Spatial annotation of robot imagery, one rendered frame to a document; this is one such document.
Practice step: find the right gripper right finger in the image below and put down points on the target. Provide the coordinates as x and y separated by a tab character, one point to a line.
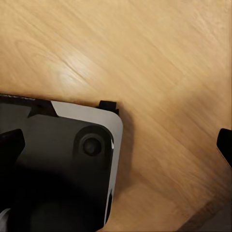
224	143

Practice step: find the bed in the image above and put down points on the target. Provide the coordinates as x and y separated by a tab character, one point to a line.
221	222

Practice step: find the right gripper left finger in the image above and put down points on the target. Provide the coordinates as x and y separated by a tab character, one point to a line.
12	144

